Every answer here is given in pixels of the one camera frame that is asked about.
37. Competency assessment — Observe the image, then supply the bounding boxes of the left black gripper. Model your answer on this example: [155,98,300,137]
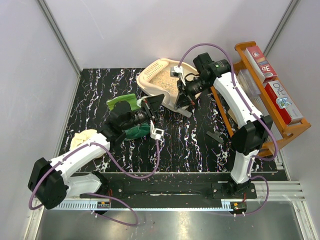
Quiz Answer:
[122,94,165,131]

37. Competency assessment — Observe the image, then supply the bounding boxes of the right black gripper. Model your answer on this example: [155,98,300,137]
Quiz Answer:
[174,76,211,110]

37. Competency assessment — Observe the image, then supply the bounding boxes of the green litter bag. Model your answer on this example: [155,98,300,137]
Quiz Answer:
[106,93,150,141]

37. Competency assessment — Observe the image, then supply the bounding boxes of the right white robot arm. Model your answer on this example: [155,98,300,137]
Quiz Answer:
[170,52,273,198]

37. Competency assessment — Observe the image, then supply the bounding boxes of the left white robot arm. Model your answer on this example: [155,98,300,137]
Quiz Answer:
[27,94,165,210]

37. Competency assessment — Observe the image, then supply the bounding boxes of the beige litter box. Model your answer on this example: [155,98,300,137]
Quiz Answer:
[136,58,192,118]

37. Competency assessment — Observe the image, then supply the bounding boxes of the clear acrylic box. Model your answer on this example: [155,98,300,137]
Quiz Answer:
[237,69,261,99]

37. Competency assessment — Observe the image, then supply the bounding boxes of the red box 3b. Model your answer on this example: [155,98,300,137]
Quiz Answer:
[244,45,278,84]

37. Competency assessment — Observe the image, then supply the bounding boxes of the red white box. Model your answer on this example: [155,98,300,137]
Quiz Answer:
[264,80,304,125]

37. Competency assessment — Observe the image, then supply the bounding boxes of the orange wooden rack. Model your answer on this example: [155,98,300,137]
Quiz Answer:
[210,41,311,157]

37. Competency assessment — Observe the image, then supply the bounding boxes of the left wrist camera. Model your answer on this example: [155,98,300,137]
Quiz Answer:
[150,120,165,141]

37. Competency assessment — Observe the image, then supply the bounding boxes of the small black bracket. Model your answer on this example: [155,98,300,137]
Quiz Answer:
[206,131,224,144]

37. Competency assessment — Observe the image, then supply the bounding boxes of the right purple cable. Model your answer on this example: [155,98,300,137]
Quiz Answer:
[179,43,279,216]

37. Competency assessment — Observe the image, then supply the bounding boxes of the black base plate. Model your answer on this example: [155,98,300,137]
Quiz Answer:
[99,172,257,209]

